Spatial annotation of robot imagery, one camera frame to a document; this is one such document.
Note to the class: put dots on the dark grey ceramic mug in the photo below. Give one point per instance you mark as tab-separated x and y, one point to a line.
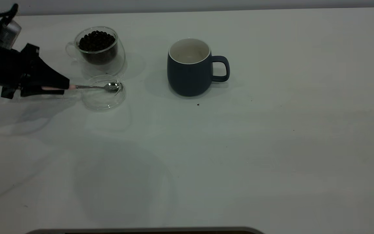
187	78

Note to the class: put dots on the dark coffee beans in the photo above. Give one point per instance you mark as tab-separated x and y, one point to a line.
96	42

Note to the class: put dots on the round clear glass dish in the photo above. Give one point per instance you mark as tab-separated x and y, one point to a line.
104	102

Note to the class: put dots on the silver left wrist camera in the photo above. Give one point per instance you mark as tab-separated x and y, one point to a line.
6	34

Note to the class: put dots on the clear double wall glass cup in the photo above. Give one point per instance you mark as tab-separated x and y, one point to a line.
104	66

